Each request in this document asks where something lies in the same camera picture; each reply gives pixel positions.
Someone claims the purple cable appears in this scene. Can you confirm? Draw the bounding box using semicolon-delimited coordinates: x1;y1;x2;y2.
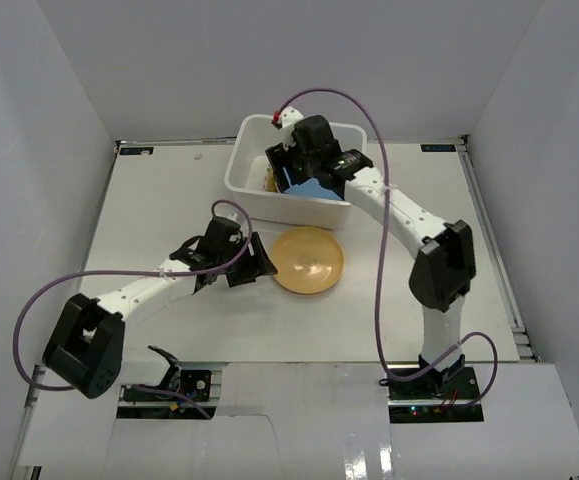
273;88;500;412
12;199;253;419

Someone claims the yellow plastic plate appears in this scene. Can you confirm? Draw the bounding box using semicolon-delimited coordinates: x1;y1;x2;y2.
270;226;345;295

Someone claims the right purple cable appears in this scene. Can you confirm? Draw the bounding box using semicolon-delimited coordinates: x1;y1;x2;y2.
273;88;500;412

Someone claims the blue plastic plate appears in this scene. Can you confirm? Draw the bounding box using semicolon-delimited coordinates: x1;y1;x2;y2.
282;168;341;201

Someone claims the round woven bamboo tray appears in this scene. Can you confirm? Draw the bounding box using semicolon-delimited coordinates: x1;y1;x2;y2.
264;167;278;193

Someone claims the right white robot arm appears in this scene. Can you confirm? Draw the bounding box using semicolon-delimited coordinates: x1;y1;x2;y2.
266;111;476;399

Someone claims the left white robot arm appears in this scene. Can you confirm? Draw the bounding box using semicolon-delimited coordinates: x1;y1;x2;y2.
42;216;277;399

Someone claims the white plastic bin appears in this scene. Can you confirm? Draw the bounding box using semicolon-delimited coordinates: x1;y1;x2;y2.
224;114;351;230

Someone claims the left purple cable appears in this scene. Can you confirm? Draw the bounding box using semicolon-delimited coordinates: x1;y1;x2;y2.
12;199;253;419

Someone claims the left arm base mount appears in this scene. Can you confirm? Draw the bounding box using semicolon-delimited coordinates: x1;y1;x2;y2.
116;370;216;420

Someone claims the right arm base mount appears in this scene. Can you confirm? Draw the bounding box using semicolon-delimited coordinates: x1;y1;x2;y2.
378;367;484;425

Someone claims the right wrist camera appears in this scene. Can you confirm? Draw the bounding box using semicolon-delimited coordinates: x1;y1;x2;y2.
271;106;304;130

